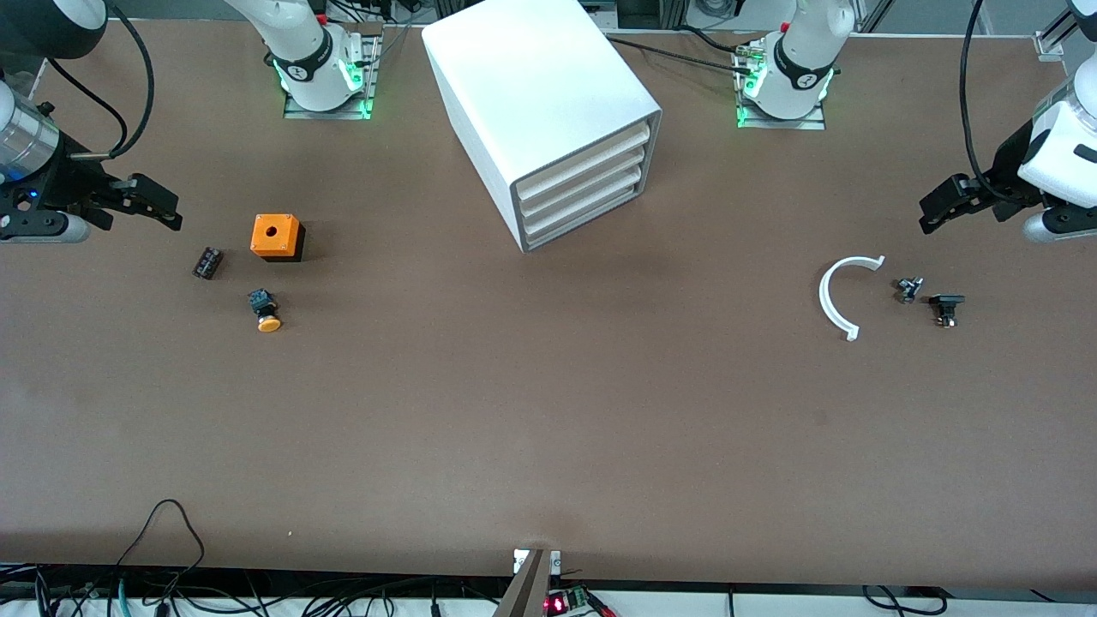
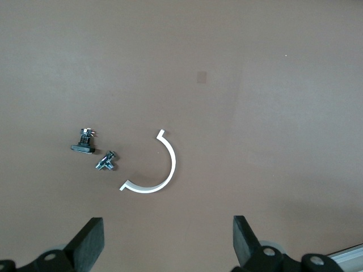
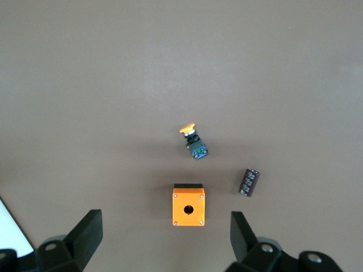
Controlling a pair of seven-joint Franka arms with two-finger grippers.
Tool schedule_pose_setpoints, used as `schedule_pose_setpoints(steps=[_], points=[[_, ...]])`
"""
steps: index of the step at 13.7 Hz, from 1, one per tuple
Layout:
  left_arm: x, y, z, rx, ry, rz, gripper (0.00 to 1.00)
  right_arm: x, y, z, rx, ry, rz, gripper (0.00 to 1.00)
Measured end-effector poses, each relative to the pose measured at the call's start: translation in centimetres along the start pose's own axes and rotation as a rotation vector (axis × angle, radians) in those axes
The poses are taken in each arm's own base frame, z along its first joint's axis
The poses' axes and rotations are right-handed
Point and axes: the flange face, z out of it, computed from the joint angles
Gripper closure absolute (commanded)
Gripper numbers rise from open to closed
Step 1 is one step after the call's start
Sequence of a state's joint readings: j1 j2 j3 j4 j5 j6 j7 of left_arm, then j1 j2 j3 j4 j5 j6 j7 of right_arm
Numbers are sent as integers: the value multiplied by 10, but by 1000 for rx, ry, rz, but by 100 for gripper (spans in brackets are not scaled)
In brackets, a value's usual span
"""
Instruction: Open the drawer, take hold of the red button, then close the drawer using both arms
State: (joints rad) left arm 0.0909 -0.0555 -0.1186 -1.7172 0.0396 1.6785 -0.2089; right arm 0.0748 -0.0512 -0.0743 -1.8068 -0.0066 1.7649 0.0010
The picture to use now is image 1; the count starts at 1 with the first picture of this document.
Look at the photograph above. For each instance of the white curved plastic arc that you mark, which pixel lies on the white curved plastic arc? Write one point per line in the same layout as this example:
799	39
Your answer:
824	298

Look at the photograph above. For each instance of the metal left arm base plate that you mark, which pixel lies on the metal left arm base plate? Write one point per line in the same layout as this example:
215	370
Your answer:
780	124

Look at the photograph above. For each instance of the small black silver part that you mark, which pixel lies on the small black silver part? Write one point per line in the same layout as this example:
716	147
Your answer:
908	290

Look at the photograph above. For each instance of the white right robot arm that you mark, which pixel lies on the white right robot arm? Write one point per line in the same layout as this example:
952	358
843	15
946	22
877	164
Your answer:
300	34

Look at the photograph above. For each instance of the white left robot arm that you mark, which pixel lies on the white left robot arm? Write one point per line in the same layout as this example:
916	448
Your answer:
806	51

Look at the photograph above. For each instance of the aluminium profile post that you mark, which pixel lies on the aluminium profile post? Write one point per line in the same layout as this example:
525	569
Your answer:
1052	43

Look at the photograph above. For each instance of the circuit board with red LED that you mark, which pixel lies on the circuit board with red LED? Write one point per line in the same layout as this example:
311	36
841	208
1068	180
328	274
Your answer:
559	604

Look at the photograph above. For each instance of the orange push button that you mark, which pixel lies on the orange push button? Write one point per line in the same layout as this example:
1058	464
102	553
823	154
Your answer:
269	323

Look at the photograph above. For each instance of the black switch contact block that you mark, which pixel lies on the black switch contact block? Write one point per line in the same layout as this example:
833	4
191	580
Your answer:
947	301

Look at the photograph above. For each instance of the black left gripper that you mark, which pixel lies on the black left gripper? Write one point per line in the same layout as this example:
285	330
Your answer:
1010	164

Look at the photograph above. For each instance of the white drawer cabinet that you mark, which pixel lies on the white drawer cabinet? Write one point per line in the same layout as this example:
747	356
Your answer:
531	77

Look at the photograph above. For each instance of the small black electronic component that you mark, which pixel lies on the small black electronic component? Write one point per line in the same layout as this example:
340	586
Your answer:
207	262

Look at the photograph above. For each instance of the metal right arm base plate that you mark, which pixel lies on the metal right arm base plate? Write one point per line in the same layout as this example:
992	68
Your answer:
326	114

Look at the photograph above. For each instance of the orange button enclosure box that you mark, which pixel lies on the orange button enclosure box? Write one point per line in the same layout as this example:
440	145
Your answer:
274	231

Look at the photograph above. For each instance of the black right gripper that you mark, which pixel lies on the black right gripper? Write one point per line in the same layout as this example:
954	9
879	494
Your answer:
62	178

